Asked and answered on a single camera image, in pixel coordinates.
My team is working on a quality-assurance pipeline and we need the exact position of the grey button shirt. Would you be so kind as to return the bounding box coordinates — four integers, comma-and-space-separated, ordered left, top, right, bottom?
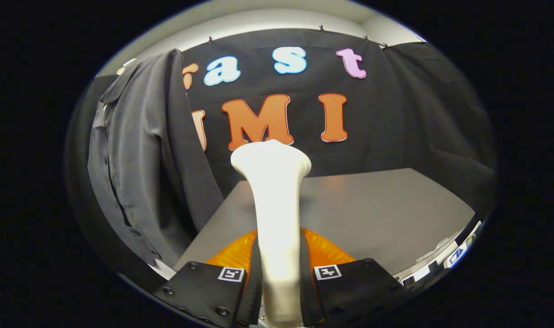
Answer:
87, 49, 225, 269

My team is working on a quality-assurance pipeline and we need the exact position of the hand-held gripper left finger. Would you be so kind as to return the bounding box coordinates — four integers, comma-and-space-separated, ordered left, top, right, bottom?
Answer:
153, 229, 264, 328

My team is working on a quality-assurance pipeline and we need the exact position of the small blue item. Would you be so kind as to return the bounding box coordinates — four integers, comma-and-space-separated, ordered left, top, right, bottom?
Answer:
449, 248, 469, 267

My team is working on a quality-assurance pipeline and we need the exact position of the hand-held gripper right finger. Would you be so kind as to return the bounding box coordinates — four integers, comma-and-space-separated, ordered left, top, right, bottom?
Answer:
300, 228, 412, 328

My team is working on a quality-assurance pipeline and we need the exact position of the black backdrop cloth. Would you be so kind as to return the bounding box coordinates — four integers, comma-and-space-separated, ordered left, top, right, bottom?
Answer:
65, 28, 497, 292

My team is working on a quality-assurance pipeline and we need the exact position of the grey top beige cabinet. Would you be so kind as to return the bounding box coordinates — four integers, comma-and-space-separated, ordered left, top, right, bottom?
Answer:
173, 168, 476, 276

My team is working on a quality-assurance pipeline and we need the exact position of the white garment steamer head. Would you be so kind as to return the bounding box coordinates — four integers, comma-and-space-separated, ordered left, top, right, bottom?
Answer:
230, 139, 312, 328

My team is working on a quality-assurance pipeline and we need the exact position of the cream clothes hanger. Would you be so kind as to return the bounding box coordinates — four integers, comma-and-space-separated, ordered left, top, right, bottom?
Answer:
116, 58, 139, 76

